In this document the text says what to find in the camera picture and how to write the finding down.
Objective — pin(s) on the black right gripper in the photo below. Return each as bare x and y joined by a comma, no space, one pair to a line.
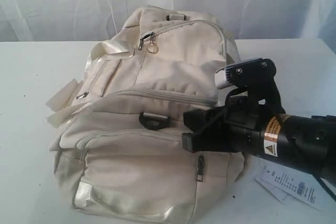
251,125

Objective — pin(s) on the beige fabric duffel bag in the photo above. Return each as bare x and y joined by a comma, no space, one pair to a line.
120,151

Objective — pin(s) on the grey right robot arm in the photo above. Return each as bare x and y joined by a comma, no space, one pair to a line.
304,144

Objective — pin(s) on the white paper sheet underneath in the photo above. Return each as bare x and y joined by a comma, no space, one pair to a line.
280,195

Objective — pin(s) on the white paper label sheet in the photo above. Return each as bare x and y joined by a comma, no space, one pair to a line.
294,186

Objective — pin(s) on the white backdrop curtain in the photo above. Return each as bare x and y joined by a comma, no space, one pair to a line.
57,20

